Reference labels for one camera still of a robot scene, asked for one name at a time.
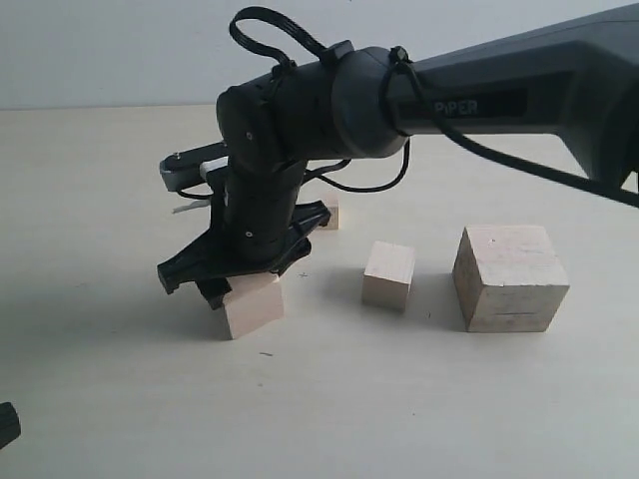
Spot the largest wooden cube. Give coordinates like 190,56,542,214
452,225,570,333

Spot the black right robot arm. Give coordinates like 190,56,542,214
157,4,638,306

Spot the medium-small wooden cube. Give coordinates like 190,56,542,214
361,240,416,311

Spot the smallest wooden cube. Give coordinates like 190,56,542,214
319,194,339,231

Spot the medium-large wooden cube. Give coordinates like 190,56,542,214
222,272,285,339

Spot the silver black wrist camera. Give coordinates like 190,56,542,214
159,142,230,193

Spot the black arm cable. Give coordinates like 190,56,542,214
228,6,639,210

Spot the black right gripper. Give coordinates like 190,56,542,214
157,159,330,310

